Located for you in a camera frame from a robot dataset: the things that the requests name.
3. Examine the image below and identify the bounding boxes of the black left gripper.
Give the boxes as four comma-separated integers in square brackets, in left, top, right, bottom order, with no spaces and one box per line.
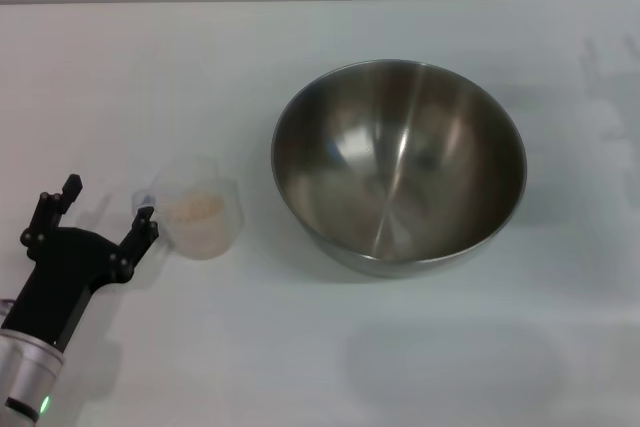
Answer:
[0,173,161,354]

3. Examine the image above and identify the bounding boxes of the clear plastic measuring cup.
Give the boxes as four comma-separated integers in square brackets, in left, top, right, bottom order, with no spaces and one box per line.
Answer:
[130,156,247,262]

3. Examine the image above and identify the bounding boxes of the white rice grains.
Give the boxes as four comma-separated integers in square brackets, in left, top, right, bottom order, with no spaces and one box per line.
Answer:
[166,190,226,257]

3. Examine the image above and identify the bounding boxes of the stainless steel bowl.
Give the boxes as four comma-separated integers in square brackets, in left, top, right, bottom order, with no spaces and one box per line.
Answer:
[270,58,529,279]

